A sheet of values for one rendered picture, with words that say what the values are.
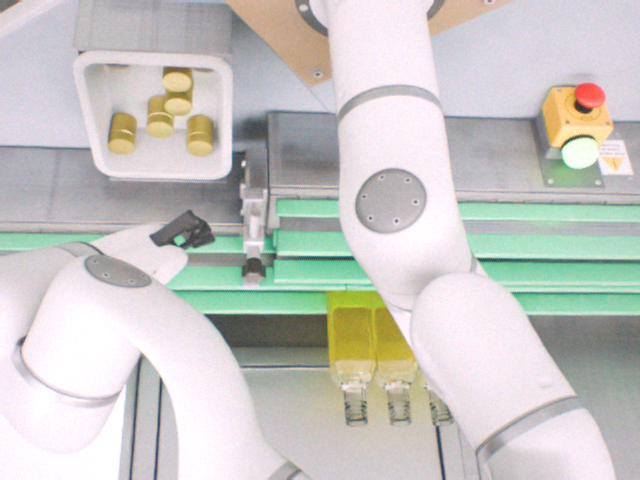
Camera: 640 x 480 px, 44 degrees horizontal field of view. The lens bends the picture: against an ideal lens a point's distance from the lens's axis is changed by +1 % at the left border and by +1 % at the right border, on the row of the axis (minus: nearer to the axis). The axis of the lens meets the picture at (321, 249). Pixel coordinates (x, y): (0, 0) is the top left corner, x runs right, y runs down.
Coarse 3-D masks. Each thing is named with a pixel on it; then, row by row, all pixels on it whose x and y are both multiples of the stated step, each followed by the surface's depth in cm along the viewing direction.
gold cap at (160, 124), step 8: (160, 96) 100; (152, 104) 100; (160, 104) 100; (152, 112) 99; (160, 112) 99; (152, 120) 99; (160, 120) 98; (168, 120) 99; (152, 128) 99; (160, 128) 99; (168, 128) 99; (160, 136) 101; (168, 136) 101
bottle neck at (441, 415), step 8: (432, 392) 104; (432, 400) 104; (440, 400) 103; (432, 408) 104; (440, 408) 103; (448, 408) 103; (432, 416) 103; (440, 416) 102; (448, 416) 102; (440, 424) 104; (448, 424) 104
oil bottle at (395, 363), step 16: (384, 304) 108; (384, 320) 107; (384, 336) 105; (400, 336) 106; (384, 352) 104; (400, 352) 105; (384, 368) 103; (400, 368) 103; (416, 368) 104; (384, 384) 104
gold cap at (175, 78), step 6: (168, 66) 92; (174, 66) 91; (168, 72) 91; (174, 72) 91; (180, 72) 91; (186, 72) 92; (168, 78) 92; (174, 78) 92; (180, 78) 92; (186, 78) 92; (168, 84) 93; (174, 84) 93; (180, 84) 93; (186, 84) 93; (174, 90) 93; (180, 90) 94
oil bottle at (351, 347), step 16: (336, 304) 107; (352, 304) 107; (368, 304) 107; (336, 320) 106; (352, 320) 106; (368, 320) 106; (336, 336) 105; (352, 336) 105; (368, 336) 105; (336, 352) 103; (352, 352) 104; (368, 352) 104; (336, 368) 103; (352, 368) 103; (368, 368) 103; (336, 384) 105; (368, 384) 104
